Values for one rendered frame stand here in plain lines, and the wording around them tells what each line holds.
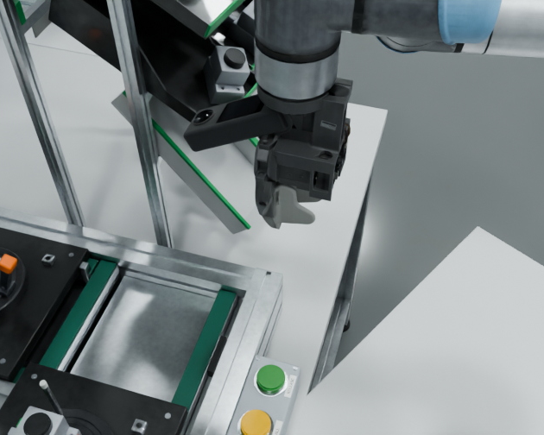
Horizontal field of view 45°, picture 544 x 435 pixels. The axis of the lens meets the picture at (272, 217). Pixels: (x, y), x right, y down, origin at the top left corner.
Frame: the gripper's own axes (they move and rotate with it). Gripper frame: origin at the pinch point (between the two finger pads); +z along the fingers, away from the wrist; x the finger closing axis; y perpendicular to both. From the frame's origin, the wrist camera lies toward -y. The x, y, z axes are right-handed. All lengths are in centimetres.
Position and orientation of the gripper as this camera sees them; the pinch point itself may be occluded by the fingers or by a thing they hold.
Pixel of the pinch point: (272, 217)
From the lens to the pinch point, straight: 75.1
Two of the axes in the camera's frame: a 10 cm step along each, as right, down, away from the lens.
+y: 9.6, 2.2, -1.9
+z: -0.1, 6.6, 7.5
